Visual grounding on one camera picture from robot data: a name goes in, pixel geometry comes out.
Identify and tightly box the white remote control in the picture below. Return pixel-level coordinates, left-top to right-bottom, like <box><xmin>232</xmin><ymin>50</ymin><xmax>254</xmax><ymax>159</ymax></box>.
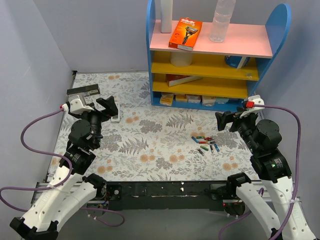
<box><xmin>110</xmin><ymin>103</ymin><xmax>121</xmax><ymax>123</ymax></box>

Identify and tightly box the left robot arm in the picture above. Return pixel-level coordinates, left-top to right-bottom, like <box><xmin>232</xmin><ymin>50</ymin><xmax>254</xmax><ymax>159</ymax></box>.
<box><xmin>10</xmin><ymin>95</ymin><xmax>119</xmax><ymax>240</ymax></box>

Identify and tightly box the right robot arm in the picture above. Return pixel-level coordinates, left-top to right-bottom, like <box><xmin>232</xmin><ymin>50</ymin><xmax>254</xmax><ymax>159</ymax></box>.
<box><xmin>215</xmin><ymin>110</ymin><xmax>316</xmax><ymax>240</ymax></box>

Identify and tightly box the green soap pack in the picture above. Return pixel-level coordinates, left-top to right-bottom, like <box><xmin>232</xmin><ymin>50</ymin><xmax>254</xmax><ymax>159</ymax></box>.
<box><xmin>215</xmin><ymin>97</ymin><xmax>230</xmax><ymax>105</ymax></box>

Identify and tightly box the black rectangular box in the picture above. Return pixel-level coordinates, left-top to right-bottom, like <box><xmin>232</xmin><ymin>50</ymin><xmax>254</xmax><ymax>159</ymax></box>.
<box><xmin>66</xmin><ymin>84</ymin><xmax>101</xmax><ymax>105</ymax></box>

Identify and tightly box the blue battery right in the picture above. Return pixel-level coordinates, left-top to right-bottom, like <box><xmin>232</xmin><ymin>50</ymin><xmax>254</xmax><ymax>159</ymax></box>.
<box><xmin>214</xmin><ymin>144</ymin><xmax>220</xmax><ymax>152</ymax></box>

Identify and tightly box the blue yellow pink shelf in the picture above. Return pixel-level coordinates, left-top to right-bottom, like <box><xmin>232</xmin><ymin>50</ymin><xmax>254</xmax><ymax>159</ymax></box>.
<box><xmin>146</xmin><ymin>0</ymin><xmax>292</xmax><ymax>112</ymax></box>

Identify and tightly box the floral table cloth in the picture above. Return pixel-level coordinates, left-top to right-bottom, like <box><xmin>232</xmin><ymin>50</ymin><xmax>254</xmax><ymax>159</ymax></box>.
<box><xmin>47</xmin><ymin>71</ymin><xmax>266</xmax><ymax>182</ymax></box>

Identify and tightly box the blue white cup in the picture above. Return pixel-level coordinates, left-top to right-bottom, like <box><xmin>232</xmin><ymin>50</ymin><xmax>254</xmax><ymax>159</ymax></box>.
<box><xmin>224</xmin><ymin>55</ymin><xmax>250</xmax><ymax>69</ymax></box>

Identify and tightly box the red white book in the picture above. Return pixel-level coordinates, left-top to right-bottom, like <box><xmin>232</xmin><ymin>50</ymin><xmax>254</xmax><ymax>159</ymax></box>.
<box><xmin>165</xmin><ymin>74</ymin><xmax>202</xmax><ymax>87</ymax></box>

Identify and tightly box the white cylinder roll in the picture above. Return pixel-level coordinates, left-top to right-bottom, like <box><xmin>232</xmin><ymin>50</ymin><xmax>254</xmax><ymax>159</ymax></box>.
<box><xmin>170</xmin><ymin>52</ymin><xmax>193</xmax><ymax>68</ymax></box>

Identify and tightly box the orange razor box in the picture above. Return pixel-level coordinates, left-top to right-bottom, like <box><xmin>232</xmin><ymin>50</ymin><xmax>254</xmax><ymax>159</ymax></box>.
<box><xmin>168</xmin><ymin>17</ymin><xmax>203</xmax><ymax>51</ymax></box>

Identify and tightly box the clear plastic water bottle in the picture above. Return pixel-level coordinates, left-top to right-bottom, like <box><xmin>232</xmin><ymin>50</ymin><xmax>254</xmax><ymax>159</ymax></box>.
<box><xmin>209</xmin><ymin>0</ymin><xmax>236</xmax><ymax>43</ymax></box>

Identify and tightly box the white tall bottle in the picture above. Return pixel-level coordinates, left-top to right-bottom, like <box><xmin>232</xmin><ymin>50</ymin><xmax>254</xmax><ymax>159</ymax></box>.
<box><xmin>160</xmin><ymin>0</ymin><xmax>173</xmax><ymax>34</ymax></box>

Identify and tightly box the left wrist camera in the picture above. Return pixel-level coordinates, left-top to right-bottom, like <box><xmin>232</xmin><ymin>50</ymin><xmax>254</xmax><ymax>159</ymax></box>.
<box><xmin>69</xmin><ymin>98</ymin><xmax>94</xmax><ymax>115</ymax></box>

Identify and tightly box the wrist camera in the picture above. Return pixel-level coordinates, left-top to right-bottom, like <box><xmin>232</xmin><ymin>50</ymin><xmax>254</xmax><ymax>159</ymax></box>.
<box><xmin>240</xmin><ymin>95</ymin><xmax>265</xmax><ymax>118</ymax></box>
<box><xmin>69</xmin><ymin>98</ymin><xmax>94</xmax><ymax>115</ymax></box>

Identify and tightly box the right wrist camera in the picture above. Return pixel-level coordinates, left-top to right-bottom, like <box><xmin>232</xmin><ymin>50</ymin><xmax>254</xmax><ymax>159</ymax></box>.
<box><xmin>240</xmin><ymin>95</ymin><xmax>265</xmax><ymax>118</ymax></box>

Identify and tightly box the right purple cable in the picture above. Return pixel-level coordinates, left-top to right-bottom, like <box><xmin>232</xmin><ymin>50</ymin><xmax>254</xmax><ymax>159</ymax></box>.
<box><xmin>218</xmin><ymin>104</ymin><xmax>302</xmax><ymax>240</ymax></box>

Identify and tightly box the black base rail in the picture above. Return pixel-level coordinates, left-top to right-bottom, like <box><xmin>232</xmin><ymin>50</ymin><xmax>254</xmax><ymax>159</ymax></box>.
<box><xmin>86</xmin><ymin>181</ymin><xmax>247</xmax><ymax>212</ymax></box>

